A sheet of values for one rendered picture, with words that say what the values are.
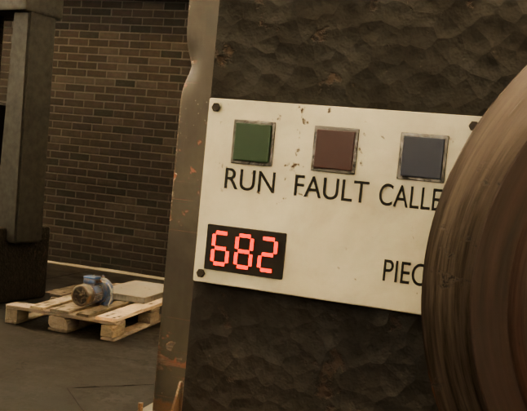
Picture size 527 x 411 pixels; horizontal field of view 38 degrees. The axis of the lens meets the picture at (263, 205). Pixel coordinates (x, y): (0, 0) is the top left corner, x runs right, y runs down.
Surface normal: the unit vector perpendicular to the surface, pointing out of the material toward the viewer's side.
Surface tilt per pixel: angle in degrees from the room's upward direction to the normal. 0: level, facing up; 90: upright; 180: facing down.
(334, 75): 90
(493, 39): 90
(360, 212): 90
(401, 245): 90
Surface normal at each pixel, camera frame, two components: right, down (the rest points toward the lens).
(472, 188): -0.32, 0.02
